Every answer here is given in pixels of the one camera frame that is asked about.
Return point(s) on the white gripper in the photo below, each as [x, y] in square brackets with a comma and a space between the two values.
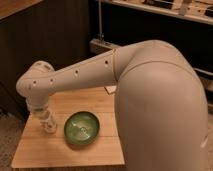
[38, 108]

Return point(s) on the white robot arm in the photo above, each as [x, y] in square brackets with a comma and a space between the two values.
[160, 103]

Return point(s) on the green ceramic bowl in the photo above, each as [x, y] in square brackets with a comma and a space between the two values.
[81, 128]

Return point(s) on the white paper packet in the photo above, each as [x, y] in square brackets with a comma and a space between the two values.
[110, 89]

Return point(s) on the wooden counter top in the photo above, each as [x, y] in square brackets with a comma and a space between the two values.
[10, 7]

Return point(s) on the metal shelf rack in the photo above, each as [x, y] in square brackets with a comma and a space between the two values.
[115, 25]

